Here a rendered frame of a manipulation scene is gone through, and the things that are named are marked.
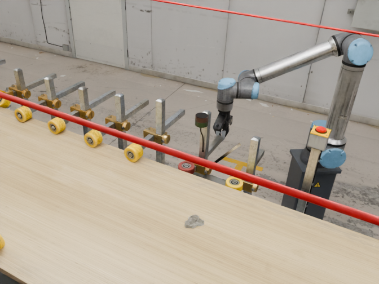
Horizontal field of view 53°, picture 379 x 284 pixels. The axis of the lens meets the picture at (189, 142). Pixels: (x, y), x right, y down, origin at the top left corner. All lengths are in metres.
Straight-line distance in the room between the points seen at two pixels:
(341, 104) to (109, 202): 1.29
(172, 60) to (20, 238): 3.73
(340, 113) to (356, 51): 0.34
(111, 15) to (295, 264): 4.37
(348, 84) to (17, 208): 1.66
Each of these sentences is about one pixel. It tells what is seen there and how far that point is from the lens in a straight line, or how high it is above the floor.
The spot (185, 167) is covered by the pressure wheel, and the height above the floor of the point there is 0.90.
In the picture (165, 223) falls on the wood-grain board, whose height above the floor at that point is 0.90.
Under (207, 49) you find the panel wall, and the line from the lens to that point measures 4.70.
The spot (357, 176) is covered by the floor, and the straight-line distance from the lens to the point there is 3.65.
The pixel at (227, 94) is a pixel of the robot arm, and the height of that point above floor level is 1.13.
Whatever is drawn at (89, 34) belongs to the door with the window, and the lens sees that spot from 5.59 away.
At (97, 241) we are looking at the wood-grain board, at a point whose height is 0.90.
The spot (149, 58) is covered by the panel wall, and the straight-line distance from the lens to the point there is 5.12.
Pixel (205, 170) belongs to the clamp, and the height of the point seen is 0.85.
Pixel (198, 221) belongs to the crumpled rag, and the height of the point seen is 0.92.
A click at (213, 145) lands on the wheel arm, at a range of 2.08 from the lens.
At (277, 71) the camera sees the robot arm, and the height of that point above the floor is 1.22.
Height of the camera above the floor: 1.98
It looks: 32 degrees down
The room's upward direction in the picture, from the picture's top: 3 degrees clockwise
